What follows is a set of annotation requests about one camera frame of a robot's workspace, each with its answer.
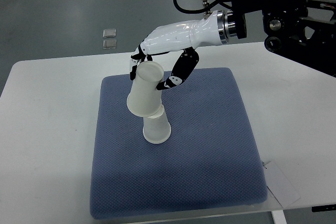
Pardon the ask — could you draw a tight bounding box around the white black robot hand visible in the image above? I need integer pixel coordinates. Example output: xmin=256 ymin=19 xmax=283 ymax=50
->
xmin=130 ymin=10 xmax=236 ymax=90

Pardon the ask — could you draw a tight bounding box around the white paper cup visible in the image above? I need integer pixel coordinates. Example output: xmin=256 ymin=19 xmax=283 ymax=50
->
xmin=143 ymin=104 xmax=171 ymax=144
xmin=127 ymin=61 xmax=164 ymax=117

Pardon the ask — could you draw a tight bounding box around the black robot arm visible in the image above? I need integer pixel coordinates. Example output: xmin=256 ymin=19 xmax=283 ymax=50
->
xmin=228 ymin=0 xmax=335 ymax=77

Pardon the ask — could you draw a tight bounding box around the upper metal floor plate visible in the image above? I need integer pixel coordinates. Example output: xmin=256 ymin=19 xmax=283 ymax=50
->
xmin=103 ymin=28 xmax=116 ymax=38

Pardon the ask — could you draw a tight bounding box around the white paper cup on cushion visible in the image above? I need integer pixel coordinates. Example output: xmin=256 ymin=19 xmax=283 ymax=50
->
xmin=143 ymin=104 xmax=171 ymax=144

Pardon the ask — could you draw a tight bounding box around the blue textured cushion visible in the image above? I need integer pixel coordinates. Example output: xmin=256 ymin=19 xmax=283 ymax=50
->
xmin=90 ymin=68 xmax=267 ymax=219

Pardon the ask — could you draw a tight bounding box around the white paper tag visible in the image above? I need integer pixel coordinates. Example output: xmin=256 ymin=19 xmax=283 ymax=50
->
xmin=263 ymin=162 xmax=300 ymax=208

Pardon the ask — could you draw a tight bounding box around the white table leg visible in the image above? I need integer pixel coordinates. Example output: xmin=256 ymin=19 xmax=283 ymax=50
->
xmin=271 ymin=210 xmax=287 ymax=224

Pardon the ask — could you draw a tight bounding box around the black cable loop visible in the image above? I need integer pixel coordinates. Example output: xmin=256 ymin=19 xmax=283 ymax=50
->
xmin=173 ymin=0 xmax=236 ymax=15

